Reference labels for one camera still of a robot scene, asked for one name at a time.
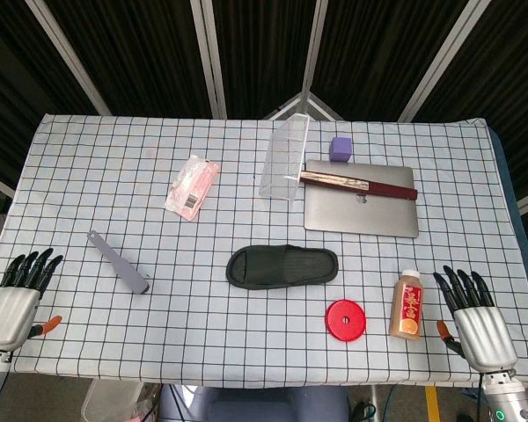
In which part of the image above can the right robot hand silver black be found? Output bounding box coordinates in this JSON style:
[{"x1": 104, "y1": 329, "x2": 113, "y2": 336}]
[{"x1": 433, "y1": 265, "x2": 519, "y2": 375}]

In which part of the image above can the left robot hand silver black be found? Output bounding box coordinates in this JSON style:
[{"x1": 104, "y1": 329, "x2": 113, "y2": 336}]
[{"x1": 0, "y1": 248, "x2": 65, "y2": 353}]

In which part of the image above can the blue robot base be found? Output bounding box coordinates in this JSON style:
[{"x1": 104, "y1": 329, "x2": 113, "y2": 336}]
[{"x1": 158, "y1": 384, "x2": 351, "y2": 422}]

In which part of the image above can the brown juice bottle red label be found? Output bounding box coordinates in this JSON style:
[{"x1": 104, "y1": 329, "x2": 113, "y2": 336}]
[{"x1": 389, "y1": 269, "x2": 424, "y2": 341}]

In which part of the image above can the red plastic disc with hole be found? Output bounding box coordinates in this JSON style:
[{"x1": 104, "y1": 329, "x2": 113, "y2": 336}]
[{"x1": 325, "y1": 299, "x2": 368, "y2": 341}]

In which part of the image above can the clear plastic container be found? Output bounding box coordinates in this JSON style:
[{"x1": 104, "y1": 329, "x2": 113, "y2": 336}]
[{"x1": 81, "y1": 378, "x2": 144, "y2": 422}]

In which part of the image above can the blue table cover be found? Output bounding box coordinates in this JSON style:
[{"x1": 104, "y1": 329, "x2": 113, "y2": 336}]
[{"x1": 487, "y1": 126, "x2": 528, "y2": 390}]

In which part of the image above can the grey closed laptop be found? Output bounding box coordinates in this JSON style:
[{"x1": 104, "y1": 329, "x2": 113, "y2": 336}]
[{"x1": 303, "y1": 159, "x2": 421, "y2": 239}]

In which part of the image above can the dark red folded fan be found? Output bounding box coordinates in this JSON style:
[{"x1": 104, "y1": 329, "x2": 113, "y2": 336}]
[{"x1": 298, "y1": 170, "x2": 418, "y2": 202}]

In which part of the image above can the white checked tablecloth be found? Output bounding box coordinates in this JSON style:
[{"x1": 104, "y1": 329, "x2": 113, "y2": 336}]
[{"x1": 0, "y1": 113, "x2": 528, "y2": 390}]

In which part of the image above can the pink white plastic packet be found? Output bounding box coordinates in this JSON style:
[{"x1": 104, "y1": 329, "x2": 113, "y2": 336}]
[{"x1": 165, "y1": 155, "x2": 221, "y2": 222}]

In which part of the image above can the black slipper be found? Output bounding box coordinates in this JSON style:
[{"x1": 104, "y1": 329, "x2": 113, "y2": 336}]
[{"x1": 225, "y1": 244, "x2": 340, "y2": 290}]

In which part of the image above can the purple cube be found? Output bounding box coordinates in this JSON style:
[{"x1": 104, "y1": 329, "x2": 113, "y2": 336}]
[{"x1": 329, "y1": 136, "x2": 353, "y2": 163}]

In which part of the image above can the black folding partition white frame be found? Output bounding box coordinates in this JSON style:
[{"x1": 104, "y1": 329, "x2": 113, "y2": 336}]
[{"x1": 0, "y1": 0, "x2": 528, "y2": 216}]

